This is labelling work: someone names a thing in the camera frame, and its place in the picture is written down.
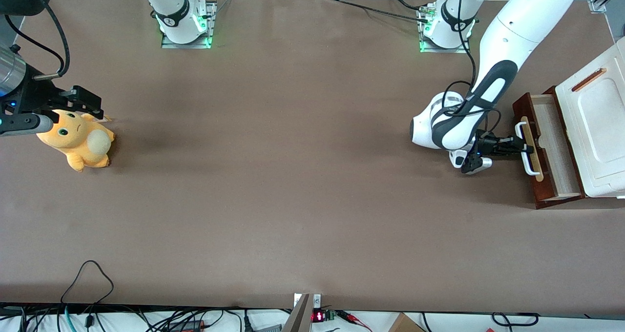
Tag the orange plush toy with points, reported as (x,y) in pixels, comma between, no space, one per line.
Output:
(78,141)

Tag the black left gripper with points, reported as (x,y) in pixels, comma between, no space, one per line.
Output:
(489,143)

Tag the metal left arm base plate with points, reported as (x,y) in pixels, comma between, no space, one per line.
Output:
(461,50)

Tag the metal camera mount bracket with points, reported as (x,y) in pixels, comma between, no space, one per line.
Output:
(298,317)

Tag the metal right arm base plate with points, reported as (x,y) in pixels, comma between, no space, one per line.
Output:
(168,45)

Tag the dark brown wooden drawer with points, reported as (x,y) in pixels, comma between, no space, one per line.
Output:
(554,146)

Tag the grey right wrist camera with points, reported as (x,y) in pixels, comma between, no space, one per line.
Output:
(24,125)

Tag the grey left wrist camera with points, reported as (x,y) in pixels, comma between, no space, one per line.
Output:
(478,166)

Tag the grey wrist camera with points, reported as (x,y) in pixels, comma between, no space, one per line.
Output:
(24,125)
(478,166)

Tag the black power adapter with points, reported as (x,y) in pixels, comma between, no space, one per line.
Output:
(188,325)

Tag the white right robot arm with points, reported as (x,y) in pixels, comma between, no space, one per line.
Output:
(176,14)

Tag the white cabinet box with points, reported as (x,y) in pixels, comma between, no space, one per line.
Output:
(600,127)

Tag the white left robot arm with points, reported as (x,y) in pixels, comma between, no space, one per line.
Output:
(512,24)

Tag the red digit display module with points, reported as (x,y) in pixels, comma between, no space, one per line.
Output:
(318,316)

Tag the brown cardboard box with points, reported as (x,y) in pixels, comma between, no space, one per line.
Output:
(405,324)

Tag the light wooden drawer strip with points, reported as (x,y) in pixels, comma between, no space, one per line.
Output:
(535,162)

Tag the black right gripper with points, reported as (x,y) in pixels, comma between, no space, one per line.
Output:
(35,95)

